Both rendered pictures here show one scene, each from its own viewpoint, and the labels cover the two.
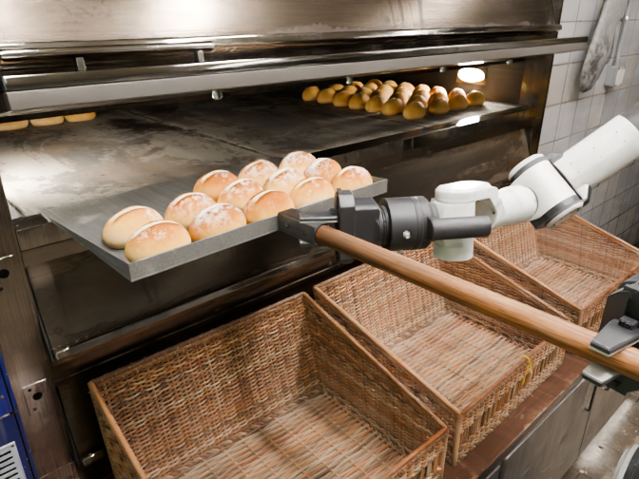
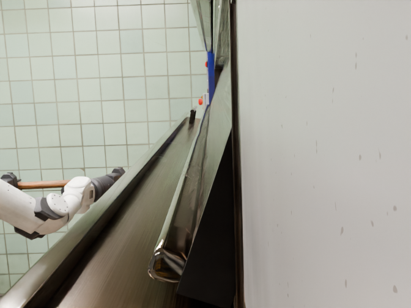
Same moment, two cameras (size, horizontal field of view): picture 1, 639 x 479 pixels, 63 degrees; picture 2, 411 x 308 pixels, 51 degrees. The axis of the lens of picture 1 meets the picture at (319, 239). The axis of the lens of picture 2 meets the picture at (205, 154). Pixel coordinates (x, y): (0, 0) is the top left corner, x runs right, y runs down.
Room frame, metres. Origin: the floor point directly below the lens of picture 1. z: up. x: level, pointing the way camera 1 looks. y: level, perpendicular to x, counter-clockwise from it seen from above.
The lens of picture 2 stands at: (2.14, -0.99, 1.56)
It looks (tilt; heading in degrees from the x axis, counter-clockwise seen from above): 9 degrees down; 133
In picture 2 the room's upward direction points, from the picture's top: 2 degrees counter-clockwise
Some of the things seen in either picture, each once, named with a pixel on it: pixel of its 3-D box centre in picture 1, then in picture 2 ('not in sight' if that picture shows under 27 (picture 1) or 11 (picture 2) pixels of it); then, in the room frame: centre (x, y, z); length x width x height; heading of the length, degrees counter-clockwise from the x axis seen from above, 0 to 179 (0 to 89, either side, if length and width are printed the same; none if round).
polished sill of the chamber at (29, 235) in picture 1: (369, 150); not in sight; (1.42, -0.14, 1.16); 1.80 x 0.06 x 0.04; 132
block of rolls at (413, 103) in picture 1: (392, 95); not in sight; (2.12, -0.29, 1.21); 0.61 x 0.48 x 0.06; 42
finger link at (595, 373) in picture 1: (605, 371); not in sight; (0.44, -0.30, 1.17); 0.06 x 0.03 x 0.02; 127
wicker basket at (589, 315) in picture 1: (549, 259); not in sight; (1.63, -0.80, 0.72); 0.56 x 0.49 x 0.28; 131
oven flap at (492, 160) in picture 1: (374, 200); not in sight; (1.40, -0.16, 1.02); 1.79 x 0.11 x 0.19; 132
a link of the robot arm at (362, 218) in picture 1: (373, 226); (109, 186); (0.78, -0.09, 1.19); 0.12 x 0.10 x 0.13; 99
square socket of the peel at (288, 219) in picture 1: (302, 225); not in sight; (0.78, 0.03, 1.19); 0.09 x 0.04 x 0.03; 44
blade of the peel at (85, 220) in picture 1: (222, 195); not in sight; (0.94, 0.18, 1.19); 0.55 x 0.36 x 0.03; 134
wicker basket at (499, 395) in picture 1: (443, 326); not in sight; (1.21, -0.34, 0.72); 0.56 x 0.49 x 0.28; 133
